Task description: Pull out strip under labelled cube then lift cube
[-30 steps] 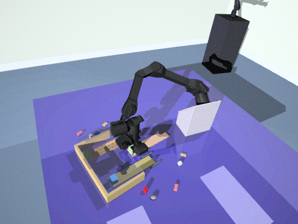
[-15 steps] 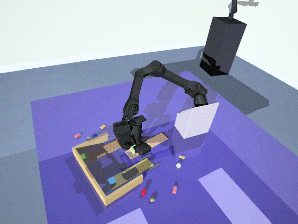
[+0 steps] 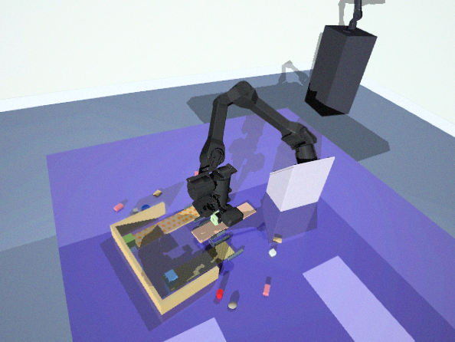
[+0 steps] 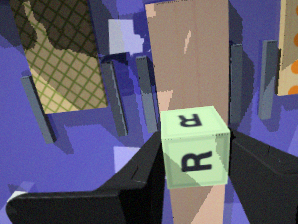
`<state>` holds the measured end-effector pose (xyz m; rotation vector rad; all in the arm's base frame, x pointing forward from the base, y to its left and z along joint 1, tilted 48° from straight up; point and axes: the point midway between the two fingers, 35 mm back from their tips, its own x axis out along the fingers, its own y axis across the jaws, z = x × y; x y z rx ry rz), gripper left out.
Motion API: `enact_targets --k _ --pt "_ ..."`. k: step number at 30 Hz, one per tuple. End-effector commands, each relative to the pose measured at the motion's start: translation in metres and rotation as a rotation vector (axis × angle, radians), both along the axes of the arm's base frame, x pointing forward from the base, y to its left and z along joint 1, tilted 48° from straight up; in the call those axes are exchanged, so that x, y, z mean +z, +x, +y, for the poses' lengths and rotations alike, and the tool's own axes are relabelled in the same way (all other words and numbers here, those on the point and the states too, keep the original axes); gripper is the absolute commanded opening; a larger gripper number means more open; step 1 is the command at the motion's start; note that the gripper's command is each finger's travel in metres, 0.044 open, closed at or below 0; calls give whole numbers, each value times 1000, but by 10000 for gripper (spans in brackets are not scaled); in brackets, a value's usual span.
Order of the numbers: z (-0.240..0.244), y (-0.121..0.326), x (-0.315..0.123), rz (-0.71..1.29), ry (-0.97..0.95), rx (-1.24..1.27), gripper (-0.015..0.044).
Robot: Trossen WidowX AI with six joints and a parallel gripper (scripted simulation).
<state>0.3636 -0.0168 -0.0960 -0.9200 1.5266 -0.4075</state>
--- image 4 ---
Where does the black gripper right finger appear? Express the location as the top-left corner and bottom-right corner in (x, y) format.
(227, 127), (298, 224)

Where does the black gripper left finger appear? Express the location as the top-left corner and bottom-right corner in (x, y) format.
(5, 131), (166, 224)

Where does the light green letter cube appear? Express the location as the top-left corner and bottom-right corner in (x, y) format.
(161, 106), (230, 189)

